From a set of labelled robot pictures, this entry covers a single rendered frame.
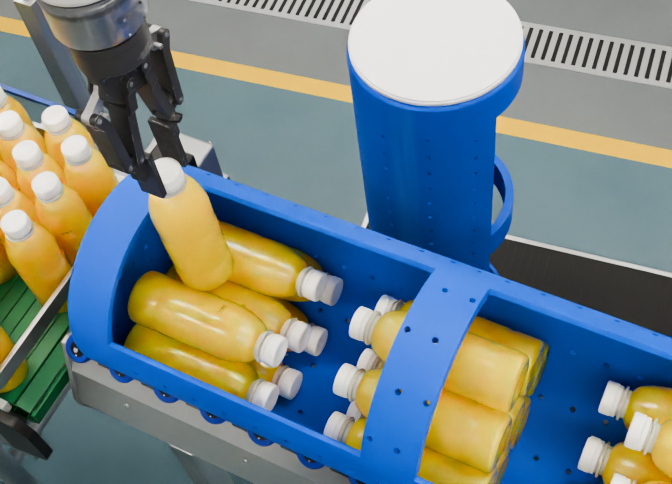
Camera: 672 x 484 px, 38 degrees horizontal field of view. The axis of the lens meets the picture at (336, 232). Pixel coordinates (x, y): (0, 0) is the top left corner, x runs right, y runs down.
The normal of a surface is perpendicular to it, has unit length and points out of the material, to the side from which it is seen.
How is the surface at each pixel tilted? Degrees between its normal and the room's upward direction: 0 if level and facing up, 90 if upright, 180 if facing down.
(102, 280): 37
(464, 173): 90
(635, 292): 0
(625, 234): 0
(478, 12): 0
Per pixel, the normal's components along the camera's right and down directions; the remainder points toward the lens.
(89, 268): -0.34, -0.02
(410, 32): -0.11, -0.55
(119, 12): 0.69, 0.56
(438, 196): -0.04, 0.83
